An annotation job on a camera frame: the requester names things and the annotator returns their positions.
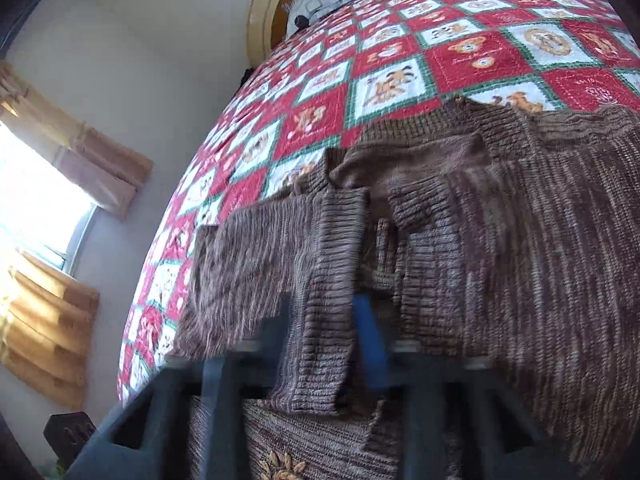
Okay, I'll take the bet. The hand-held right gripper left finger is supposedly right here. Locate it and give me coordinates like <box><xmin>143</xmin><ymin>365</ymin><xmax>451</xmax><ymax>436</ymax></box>
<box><xmin>65</xmin><ymin>292</ymin><xmax>297</xmax><ymax>480</ymax></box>

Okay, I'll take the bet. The dark object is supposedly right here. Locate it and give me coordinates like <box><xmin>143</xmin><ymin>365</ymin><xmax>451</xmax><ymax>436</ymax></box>
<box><xmin>43</xmin><ymin>411</ymin><xmax>97</xmax><ymax>462</ymax></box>

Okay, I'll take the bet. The red checked printed blanket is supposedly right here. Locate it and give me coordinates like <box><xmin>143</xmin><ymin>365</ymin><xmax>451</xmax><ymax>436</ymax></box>
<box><xmin>116</xmin><ymin>0</ymin><xmax>640</xmax><ymax>411</ymax></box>

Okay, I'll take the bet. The cream wooden headboard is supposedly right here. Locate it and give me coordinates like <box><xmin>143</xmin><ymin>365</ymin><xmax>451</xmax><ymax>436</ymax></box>
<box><xmin>247</xmin><ymin>0</ymin><xmax>387</xmax><ymax>68</ymax></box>

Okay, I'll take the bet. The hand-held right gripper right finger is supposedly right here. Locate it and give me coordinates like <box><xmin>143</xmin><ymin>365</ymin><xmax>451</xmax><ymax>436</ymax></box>
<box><xmin>351</xmin><ymin>294</ymin><xmax>578</xmax><ymax>480</ymax></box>

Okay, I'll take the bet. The brown knitted sweater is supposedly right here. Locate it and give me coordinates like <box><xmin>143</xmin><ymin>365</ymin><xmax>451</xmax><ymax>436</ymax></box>
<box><xmin>170</xmin><ymin>96</ymin><xmax>640</xmax><ymax>480</ymax></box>

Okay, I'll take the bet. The yellow curtain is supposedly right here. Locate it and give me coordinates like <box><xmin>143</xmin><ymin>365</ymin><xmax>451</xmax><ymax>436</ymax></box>
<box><xmin>0</xmin><ymin>60</ymin><xmax>154</xmax><ymax>219</ymax></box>
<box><xmin>0</xmin><ymin>249</ymin><xmax>101</xmax><ymax>412</ymax></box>

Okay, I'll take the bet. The window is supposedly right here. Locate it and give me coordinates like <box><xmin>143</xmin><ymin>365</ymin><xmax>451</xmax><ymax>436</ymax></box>
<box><xmin>0</xmin><ymin>120</ymin><xmax>97</xmax><ymax>273</ymax></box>

